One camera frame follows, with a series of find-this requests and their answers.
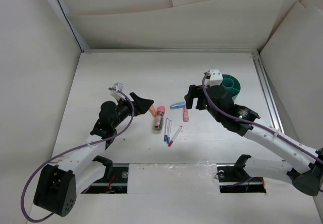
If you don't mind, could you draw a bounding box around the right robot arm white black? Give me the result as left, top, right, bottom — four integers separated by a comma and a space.
184, 85, 322, 196

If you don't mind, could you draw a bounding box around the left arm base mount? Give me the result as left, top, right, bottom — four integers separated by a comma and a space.
81, 156, 129, 194

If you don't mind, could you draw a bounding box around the aluminium rail right side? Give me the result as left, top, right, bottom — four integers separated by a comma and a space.
251, 51, 284, 133

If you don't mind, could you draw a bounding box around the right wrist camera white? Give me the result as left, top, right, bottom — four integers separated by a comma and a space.
204, 69, 223, 87

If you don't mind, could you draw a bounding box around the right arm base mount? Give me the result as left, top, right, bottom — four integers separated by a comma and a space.
214, 154, 266, 194

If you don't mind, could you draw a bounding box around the purple cap white marker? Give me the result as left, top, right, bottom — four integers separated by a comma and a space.
164, 118, 169, 142

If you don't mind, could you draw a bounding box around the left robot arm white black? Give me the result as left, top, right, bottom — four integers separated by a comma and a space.
33, 90, 154, 217

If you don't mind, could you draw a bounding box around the teal round divided container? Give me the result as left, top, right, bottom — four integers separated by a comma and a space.
221, 74, 241, 100

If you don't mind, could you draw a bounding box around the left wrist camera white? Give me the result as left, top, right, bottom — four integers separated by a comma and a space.
109, 83, 126, 102

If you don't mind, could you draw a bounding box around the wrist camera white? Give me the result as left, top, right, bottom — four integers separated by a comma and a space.
109, 83, 126, 102
204, 69, 223, 87

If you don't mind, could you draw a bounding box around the red cap white marker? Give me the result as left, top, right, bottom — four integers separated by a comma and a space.
168, 126, 183, 147

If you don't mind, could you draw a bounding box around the pink correction tape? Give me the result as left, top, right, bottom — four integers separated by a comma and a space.
183, 107, 189, 122

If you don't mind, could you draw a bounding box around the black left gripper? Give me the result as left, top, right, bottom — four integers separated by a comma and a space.
111, 92, 152, 128

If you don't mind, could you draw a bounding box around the blue translucent stapler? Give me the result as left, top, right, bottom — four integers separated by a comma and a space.
170, 101, 186, 109

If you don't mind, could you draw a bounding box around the pink cap glue bottle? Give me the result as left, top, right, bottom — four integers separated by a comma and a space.
153, 106, 166, 131

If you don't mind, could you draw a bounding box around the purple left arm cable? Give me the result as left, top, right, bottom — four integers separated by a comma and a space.
20, 87, 135, 222

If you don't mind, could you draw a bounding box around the orange eraser stick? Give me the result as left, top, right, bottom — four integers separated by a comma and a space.
149, 105, 157, 117

